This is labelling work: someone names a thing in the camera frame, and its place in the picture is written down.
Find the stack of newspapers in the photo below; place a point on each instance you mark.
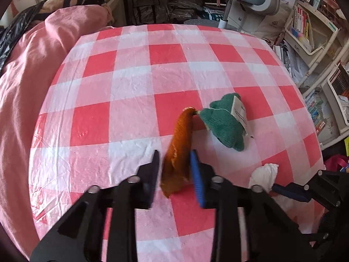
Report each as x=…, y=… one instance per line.
x=185, y=5

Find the long orange peel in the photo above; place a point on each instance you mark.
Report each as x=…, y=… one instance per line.
x=178, y=152

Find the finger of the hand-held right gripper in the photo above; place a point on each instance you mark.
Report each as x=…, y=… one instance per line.
x=290, y=191
x=331, y=232

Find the stack of booklets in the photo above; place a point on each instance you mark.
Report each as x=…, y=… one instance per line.
x=291, y=62

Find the red bag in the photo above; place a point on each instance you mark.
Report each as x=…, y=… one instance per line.
x=335, y=161

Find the red checkered tablecloth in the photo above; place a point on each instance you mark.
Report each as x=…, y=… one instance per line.
x=163, y=73

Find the stack of books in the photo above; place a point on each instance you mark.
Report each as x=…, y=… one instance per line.
x=316, y=112

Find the large white tissue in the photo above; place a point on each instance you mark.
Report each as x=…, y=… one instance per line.
x=264, y=173

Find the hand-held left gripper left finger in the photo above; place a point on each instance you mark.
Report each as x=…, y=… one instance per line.
x=151, y=180

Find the green cloth with white label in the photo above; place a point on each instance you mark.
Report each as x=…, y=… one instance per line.
x=223, y=125

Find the pink blanket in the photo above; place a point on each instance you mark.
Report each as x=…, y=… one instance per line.
x=27, y=87

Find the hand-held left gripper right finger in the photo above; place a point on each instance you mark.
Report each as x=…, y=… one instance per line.
x=197, y=180

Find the white book rack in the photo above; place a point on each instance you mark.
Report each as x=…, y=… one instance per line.
x=305, y=47
x=334, y=87

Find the black plastic bag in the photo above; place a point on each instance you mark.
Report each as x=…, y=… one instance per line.
x=13, y=35

